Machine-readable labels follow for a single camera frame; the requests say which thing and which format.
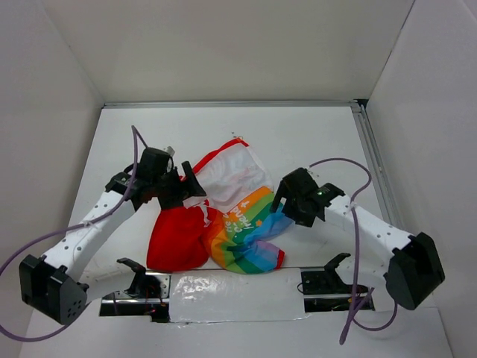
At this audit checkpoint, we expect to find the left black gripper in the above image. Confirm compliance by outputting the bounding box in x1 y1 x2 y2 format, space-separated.
152 160 206 211

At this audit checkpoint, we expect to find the rainbow striped kids jacket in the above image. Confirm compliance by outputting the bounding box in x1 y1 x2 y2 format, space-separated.
146 138 291 274

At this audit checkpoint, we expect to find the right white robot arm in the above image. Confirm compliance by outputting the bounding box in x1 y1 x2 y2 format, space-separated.
271 168 445 310

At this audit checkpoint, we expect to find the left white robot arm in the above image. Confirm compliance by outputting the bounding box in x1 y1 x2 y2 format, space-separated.
19 148 206 325

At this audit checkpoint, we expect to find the white tape sheet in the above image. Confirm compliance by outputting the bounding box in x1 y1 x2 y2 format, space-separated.
169 268 306 323

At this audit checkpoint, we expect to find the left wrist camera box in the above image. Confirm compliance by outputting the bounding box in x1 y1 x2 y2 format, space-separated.
164 146 175 157

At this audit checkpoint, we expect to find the metal base rail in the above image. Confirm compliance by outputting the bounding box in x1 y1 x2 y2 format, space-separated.
99 268 352 324

